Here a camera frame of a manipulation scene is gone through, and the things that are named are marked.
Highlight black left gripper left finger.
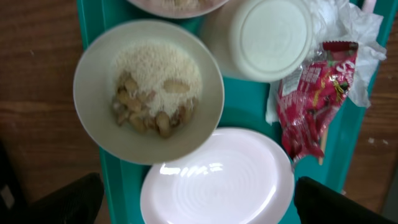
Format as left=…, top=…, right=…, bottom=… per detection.
left=18, top=172, right=104, bottom=224

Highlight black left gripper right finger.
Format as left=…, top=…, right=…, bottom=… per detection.
left=294, top=177, right=395, bottom=224

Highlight white bowl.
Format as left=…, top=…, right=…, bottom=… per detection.
left=73, top=19, right=224, bottom=165

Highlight rice and peanut leftovers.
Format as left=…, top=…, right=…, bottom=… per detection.
left=112, top=40, right=203, bottom=138

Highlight pink bowl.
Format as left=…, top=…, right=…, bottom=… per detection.
left=128, top=0, right=228, bottom=19

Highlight wooden chopstick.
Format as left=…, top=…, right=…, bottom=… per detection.
left=318, top=128, right=329, bottom=166

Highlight pink plate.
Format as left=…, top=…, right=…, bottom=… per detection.
left=140, top=128, right=295, bottom=224

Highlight red snack wrapper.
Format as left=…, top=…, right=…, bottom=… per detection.
left=276, top=41, right=359, bottom=162

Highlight white upturned cup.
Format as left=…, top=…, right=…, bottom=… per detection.
left=200, top=0, right=313, bottom=83

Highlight crumpled white napkin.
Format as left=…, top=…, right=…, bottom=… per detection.
left=265, top=0, right=388, bottom=125

